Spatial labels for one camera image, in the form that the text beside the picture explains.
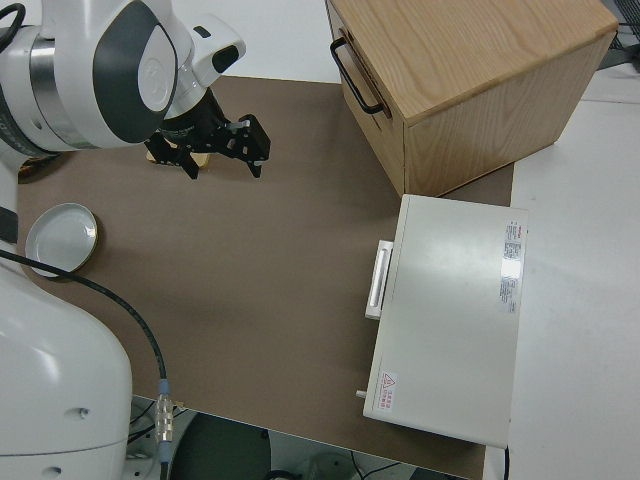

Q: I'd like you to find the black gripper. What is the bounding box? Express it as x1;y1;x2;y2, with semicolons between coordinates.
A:
143;90;273;181

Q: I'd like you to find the gray round plate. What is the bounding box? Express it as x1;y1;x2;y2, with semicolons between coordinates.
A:
24;202;102;276

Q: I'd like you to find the wooden mug stand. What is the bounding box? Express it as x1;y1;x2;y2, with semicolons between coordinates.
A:
143;148;212;170

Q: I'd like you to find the brown table mat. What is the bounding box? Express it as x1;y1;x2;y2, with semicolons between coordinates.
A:
16;74;517;470

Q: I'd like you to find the brown wicker tray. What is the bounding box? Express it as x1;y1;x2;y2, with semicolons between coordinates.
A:
17;155;58;177

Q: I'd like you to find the light wooden drawer box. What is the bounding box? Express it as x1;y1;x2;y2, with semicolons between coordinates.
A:
325;0;619;199

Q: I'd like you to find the white toaster oven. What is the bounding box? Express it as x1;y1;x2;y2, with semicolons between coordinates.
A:
361;193;530;449

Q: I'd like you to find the dark round floor base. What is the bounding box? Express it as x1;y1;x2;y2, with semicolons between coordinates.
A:
168;412;274;480

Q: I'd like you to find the black mesh object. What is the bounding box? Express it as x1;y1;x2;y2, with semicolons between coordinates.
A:
606;0;640;75

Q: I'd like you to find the black drawer handle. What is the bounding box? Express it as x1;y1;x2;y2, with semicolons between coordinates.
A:
329;38;386;116

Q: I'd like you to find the white oven door handle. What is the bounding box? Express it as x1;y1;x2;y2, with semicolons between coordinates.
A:
364;240;395;321

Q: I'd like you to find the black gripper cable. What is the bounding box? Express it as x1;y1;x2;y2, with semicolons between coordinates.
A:
0;2;27;49

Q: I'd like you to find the black cable with metal connector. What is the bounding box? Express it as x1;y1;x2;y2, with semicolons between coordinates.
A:
0;248;177;480

